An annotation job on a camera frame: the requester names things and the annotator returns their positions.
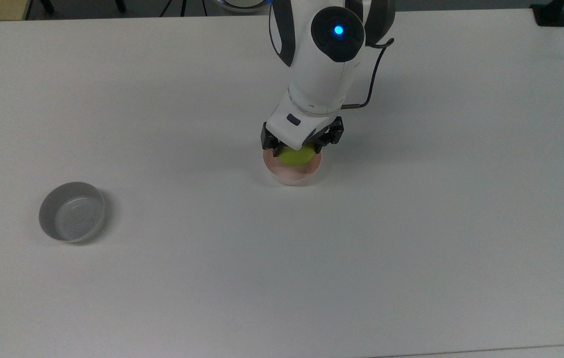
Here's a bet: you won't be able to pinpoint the pink plastic bowl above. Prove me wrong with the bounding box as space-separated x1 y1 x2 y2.
263 148 323 186

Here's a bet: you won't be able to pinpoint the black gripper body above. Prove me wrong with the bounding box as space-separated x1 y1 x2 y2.
261 116 345 150

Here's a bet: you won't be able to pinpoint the black tripod legs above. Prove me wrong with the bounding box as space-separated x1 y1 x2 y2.
159 0 209 18

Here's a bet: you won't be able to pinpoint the black table clamp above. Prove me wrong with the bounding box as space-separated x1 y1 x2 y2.
530 0 564 27

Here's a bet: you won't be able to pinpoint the robot base ring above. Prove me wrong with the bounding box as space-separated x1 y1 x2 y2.
212 0 275 13

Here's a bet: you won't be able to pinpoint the green pear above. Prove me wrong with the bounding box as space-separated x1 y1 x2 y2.
277 142 316 168

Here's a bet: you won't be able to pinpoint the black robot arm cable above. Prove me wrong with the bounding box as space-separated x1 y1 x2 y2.
340 38 395 109

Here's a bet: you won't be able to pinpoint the gray plastic bowl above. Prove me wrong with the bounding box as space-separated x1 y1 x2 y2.
38 181 107 244

